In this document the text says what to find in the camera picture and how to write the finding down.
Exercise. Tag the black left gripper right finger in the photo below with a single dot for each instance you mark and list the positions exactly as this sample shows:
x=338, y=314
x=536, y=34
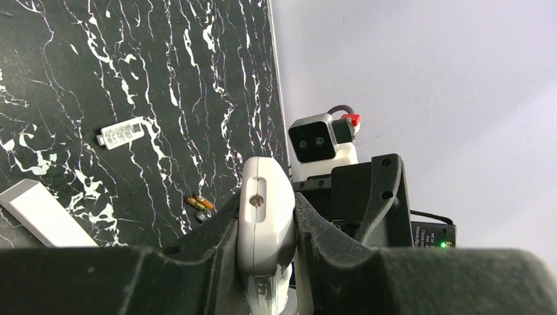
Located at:
x=337, y=275

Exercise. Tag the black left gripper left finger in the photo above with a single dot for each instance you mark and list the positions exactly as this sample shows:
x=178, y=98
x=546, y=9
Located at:
x=196, y=274

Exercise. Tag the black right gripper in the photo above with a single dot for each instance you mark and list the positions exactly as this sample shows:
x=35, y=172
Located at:
x=367, y=201

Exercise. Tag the dark grey battery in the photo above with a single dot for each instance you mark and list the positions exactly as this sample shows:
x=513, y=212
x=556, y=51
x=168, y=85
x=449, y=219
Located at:
x=202, y=216

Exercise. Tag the white remote control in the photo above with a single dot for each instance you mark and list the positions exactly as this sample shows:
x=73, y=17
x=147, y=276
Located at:
x=266, y=239

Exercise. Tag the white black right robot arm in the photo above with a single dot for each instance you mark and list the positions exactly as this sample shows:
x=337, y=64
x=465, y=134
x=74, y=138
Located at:
x=429, y=230

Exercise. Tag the orange green battery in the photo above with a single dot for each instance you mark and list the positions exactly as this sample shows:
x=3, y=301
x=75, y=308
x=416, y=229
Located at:
x=198, y=205

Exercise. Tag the long white rectangular block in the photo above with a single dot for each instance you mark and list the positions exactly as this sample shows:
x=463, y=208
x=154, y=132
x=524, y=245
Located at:
x=32, y=205

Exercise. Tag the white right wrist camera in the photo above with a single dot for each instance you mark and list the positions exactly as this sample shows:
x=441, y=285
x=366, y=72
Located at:
x=322, y=143

